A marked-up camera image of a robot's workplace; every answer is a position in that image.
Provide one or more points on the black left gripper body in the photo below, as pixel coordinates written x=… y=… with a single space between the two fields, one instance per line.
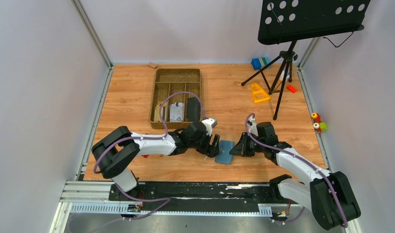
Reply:
x=203 y=145

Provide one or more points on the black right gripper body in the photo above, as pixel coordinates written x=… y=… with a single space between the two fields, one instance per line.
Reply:
x=251 y=145

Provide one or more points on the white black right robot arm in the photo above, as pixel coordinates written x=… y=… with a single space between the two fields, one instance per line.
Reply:
x=328 y=195

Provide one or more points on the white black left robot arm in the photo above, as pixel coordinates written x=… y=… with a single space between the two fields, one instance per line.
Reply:
x=115 y=152

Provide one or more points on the white card in tray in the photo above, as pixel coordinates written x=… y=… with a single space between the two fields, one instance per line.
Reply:
x=177 y=112

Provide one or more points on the tan cards in tray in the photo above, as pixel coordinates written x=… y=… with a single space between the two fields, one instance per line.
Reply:
x=161 y=112

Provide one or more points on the black wallet in tray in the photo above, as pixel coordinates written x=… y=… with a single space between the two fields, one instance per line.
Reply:
x=193 y=112

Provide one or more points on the woven compartment tray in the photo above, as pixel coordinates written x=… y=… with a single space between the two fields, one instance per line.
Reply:
x=184 y=82

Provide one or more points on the yellow triangular toy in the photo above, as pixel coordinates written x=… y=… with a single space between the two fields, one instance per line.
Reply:
x=259 y=95

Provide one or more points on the red block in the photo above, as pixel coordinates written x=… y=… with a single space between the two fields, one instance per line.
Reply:
x=291 y=88

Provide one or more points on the colourful toy stack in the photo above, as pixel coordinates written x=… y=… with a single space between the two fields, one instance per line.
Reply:
x=318 y=124

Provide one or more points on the blue green block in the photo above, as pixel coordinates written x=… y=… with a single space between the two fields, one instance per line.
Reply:
x=259 y=63

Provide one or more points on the small cardboard scrap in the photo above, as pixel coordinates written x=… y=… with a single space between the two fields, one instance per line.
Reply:
x=153 y=65

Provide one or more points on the black music stand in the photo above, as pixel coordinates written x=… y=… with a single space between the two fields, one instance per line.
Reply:
x=284 y=21

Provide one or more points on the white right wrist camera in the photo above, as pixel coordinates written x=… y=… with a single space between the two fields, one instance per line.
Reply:
x=252 y=126

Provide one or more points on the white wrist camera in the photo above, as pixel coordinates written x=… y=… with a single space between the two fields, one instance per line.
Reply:
x=252 y=126
x=210 y=124

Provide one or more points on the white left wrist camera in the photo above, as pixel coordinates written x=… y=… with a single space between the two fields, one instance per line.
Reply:
x=210 y=124

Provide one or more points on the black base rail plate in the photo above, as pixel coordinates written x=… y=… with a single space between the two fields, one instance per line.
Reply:
x=234 y=197

